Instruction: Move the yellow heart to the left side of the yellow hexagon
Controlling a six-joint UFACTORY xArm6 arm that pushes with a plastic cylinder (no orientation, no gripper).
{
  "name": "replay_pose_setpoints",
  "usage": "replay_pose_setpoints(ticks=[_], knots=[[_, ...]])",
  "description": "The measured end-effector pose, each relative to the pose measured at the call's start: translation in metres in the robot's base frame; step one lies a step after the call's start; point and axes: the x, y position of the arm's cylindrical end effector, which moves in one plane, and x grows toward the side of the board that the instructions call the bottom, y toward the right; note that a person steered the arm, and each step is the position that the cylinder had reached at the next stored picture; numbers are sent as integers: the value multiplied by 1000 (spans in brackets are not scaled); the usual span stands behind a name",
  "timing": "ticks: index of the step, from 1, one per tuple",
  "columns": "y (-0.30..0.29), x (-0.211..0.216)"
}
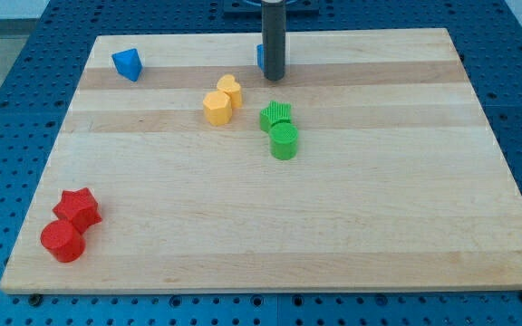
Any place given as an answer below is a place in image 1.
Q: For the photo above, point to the yellow heart block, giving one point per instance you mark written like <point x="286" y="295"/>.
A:
<point x="231" y="87"/>

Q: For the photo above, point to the yellow hexagon block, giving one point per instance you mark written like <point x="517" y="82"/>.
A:
<point x="217" y="108"/>

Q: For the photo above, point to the green cylinder block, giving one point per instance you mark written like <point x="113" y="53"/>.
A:
<point x="283" y="140"/>

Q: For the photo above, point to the green star block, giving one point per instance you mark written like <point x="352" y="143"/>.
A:
<point x="274" y="113"/>

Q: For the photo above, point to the wooden board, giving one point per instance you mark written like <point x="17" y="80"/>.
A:
<point x="398" y="183"/>

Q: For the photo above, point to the blue block behind rod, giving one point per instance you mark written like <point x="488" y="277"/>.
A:
<point x="260" y="56"/>

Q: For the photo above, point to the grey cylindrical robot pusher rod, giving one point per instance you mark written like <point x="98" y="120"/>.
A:
<point x="273" y="16"/>

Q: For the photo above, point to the blue triangle block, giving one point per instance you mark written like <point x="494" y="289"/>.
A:
<point x="128" y="64"/>

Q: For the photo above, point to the red star block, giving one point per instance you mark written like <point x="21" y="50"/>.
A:
<point x="79" y="208"/>

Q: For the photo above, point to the red cylinder block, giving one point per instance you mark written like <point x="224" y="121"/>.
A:
<point x="63" y="241"/>

